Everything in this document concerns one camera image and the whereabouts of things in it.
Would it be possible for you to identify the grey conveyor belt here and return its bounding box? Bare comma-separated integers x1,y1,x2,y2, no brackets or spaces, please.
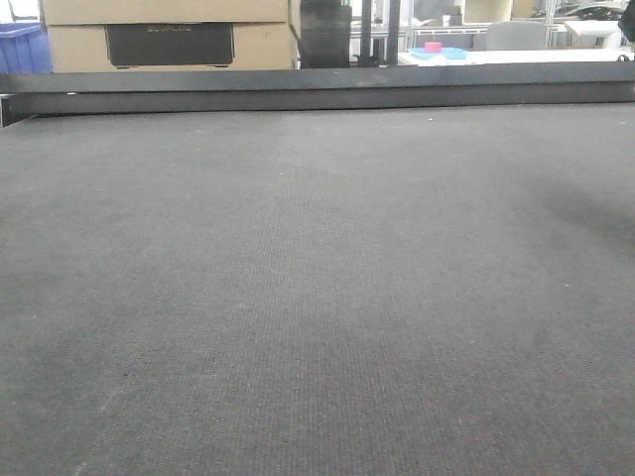
1,104,634,475

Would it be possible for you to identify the grey chair back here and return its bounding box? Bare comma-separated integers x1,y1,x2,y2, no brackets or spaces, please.
485,20,546,51

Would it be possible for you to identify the large cardboard box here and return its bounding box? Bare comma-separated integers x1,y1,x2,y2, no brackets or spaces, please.
40,0,301,72

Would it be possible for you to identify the light blue tray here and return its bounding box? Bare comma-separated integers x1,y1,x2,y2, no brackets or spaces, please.
408,48,468,60

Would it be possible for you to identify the blue storage crate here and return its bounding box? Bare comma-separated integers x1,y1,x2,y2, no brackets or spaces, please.
1,22,53,73

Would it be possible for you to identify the pink cube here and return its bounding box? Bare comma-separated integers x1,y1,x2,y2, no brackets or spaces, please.
424,42,443,54

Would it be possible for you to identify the dark conveyor side rail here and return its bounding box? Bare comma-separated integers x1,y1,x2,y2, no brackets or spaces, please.
1,61,634,127

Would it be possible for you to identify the white table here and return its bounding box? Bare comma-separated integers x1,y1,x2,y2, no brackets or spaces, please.
398,49,634,66

